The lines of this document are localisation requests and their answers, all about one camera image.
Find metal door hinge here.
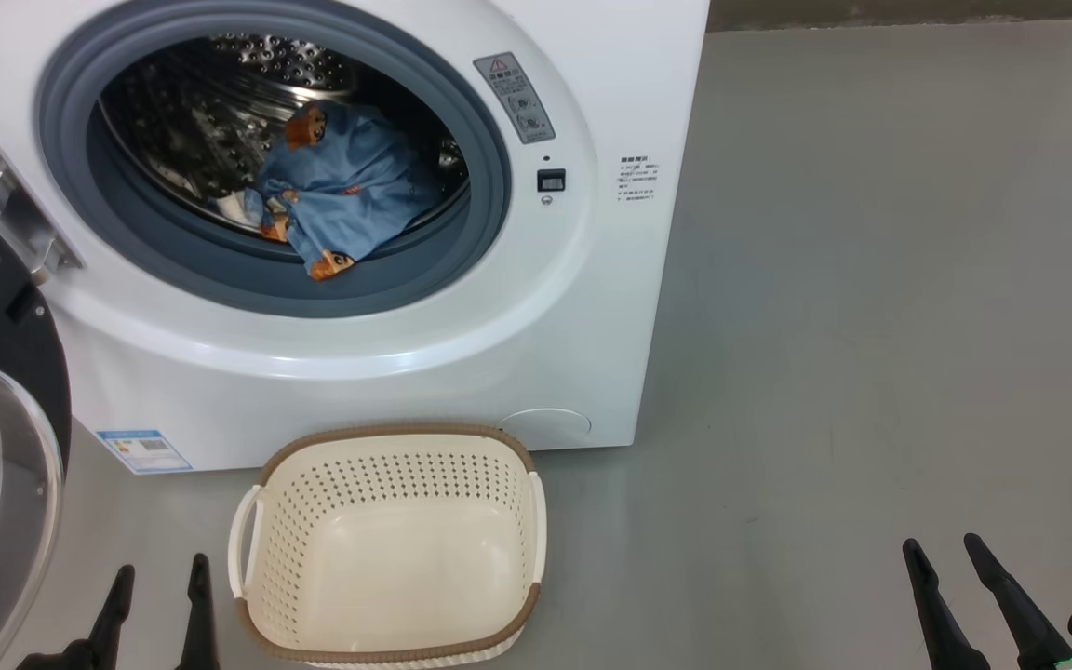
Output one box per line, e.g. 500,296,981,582
0,141,86,285

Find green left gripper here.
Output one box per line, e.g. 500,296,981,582
16,554,221,670

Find small printed text label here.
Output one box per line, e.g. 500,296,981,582
618,155,658,204

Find stainless steel washing machine drum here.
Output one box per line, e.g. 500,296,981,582
99,33,470,261

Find cream perforated laundry basket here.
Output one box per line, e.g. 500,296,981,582
227,423,548,669

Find grey warning sticker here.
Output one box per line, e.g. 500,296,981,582
474,52,556,145

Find blue garment with large bear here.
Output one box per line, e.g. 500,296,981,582
261,100,444,252

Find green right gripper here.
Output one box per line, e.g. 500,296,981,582
902,532,1072,670

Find white front-load washing machine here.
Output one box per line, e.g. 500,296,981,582
0,0,712,476

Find blue bear-print garment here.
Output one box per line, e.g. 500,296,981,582
243,186,360,281

